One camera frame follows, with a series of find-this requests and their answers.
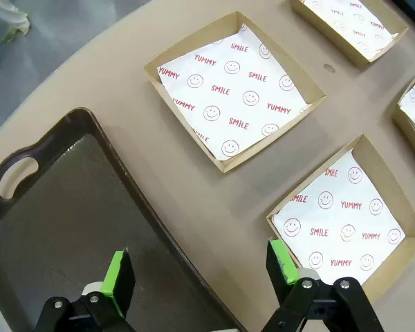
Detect person in beige sweater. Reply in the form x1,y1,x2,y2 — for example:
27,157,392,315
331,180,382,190
0,0,31,44

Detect dark brown handled tray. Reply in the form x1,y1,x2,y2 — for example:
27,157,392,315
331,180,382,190
0,107,246,332

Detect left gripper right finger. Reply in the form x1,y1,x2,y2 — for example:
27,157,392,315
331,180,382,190
261,238,385,332

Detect kraft cardboard food box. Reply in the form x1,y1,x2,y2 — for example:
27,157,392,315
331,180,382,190
144,10,326,174
391,64,415,160
289,0,409,68
266,133,415,305

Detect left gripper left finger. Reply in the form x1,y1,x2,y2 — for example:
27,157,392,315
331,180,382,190
34,247,136,332

